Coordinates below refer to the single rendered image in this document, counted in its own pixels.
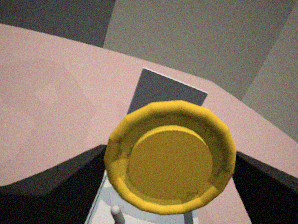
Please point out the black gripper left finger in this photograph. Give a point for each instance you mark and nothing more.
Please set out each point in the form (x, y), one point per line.
(60, 195)

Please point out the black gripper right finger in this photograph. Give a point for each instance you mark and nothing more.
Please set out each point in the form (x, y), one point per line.
(270, 196)

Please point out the yellow plate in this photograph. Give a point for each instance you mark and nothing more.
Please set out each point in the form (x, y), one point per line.
(170, 157)

